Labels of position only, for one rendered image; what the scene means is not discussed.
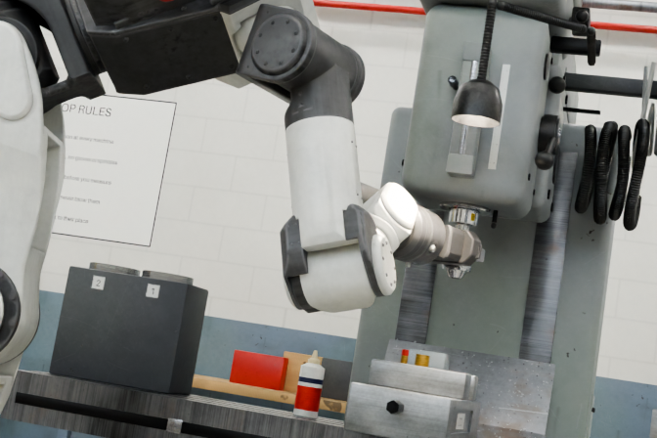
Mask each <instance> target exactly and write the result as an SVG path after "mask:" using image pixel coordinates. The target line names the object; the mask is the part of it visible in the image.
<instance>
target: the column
mask: <svg viewBox="0 0 657 438"><path fill-rule="evenodd" d="M411 115H412V108H404V107H399V108H396V109H394V110H393V112H392V114H391V121H390V127H389V134H388V140H387V146H386V153H385V159H384V165H383V171H382V177H381V184H380V188H382V187H383V186H384V185H386V184H387V183H396V184H398V185H400V186H401V187H403V188H404V189H405V190H406V188H405V187H404V185H403V182H402V173H403V166H402V160H403V159H405V153H406V147H407V141H408V135H409V128H410V122H411ZM585 128H586V125H576V124H567V123H563V126H562V130H561V138H560V145H559V147H560V152H559V163H558V171H557V177H556V182H555V184H554V189H553V197H552V202H553V203H554V205H553V211H552V212H551V213H550V216H549V218H548V219H547V220H546V221H545V222H543V223H537V222H529V221H520V220H512V219H504V218H498V219H497V223H496V224H497V228H496V229H492V228H491V224H492V218H493V217H489V216H479V218H478V225H477V227H476V228H469V231H471V232H473V233H475V234H476V235H477V237H478V238H479V239H480V240H481V245H482V248H483V249H484V250H485V257H484V262H476V261H475V262H474V263H473V264H472V265H471V272H470V273H466V274H465V275H464V276H463V278H462V279H461V280H459V279H452V278H449V277H448V274H447V271H446V270H443V269H442V264H433V263H428V264H425V265H421V266H417V265H412V264H411V267H406V262H403V261H400V260H397V259H395V258H394V263H395V268H396V286H395V289H394V291H393V292H392V294H391V295H386V296H380V297H377V296H376V297H375V300H374V303H373V305H372V306H371V307H368V308H363V309H361V315H360V322H359V327H358V334H357V340H356V346H355V353H354V359H353V366H352V371H351V377H350V384H351V383H352V382H358V383H365V384H369V378H370V371H371V365H372V359H378V360H384V359H385V355H386V351H387V347H388V343H389V339H396V340H397V339H398V340H403V341H409V342H416V343H421V344H428V345H434V346H441V347H444V346H445V347H447V348H454V349H459V350H466V351H472V352H479V353H485V354H492V355H498V356H505V357H510V358H517V359H523V360H530V361H536V362H543V363H549V364H555V371H554V378H553V384H552V390H551V396H550V403H549V409H548V416H547V428H546V434H545V438H590V436H591V421H592V413H594V412H595V408H594V407H593V405H594V396H593V393H594V386H595V378H596V370H597V362H598V354H599V346H600V338H601V331H602V323H603V315H604V307H605V299H606V291H607V284H608V276H609V268H610V259H611V251H612V243H613V236H614V228H615V221H612V220H611V219H610V218H609V216H608V212H609V208H610V204H611V201H612V198H613V195H614V190H615V188H616V187H615V186H616V184H617V183H616V182H617V181H616V180H617V175H618V174H617V173H618V172H617V171H618V165H617V164H619V163H618V134H617V139H616V144H615V148H614V149H615V150H614V152H613V155H612V156H613V157H612V159H611V160H612V161H611V165H610V170H609V171H610V172H609V176H608V177H609V178H608V180H607V181H608V182H607V217H606V221H605V223H604V224H602V225H598V224H596V223H595V222H594V220H593V201H594V193H595V183H594V189H593V193H592V197H591V202H590V205H589V207H588V209H587V211H586V212H585V213H583V214H580V213H578V212H576V211H575V201H576V196H577V193H578V190H579V186H580V185H579V184H580V182H581V181H580V180H581V177H582V173H583V172H582V171H583V166H584V165H583V162H584V156H585ZM406 191H407V190H406ZM407 192H408V191H407ZM408 193H409V192H408ZM409 194H410V193H409ZM350 384H349V390H348V397H349V391H350ZM348 397H347V403H348ZM347 403H346V409H345V416H346V410H347ZM345 416H344V421H345Z"/></svg>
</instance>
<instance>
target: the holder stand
mask: <svg viewBox="0 0 657 438"><path fill-rule="evenodd" d="M140 274H141V271H139V270H136V269H131V268H127V267H122V266H116V265H111V264H105V263H97V262H90V265H89V268H82V267H75V266H70V267H69V270H68V275H67V280H66V290H65V295H64V300H63V305H62V310H61V315H60V319H59V325H58V330H57V335H56V340H55V345H54V350H53V355H52V360H51V366H50V370H49V373H51V374H57V375H63V376H69V377H74V378H80V379H86V380H92V381H98V382H102V383H108V384H114V385H120V386H125V387H131V388H137V389H143V390H149V391H153V392H159V393H165V394H183V395H189V394H191V391H192V385H193V380H194V374H195V368H196V363H197V352H198V348H199V342H200V336H201V331H202V325H203V319H204V314H205V308H206V302H207V297H208V290H207V289H204V288H201V287H198V286H195V285H193V282H194V279H193V278H189V277H185V276H180V275H175V274H169V273H163V272H157V271H149V270H143V273H142V277H141V276H140Z"/></svg>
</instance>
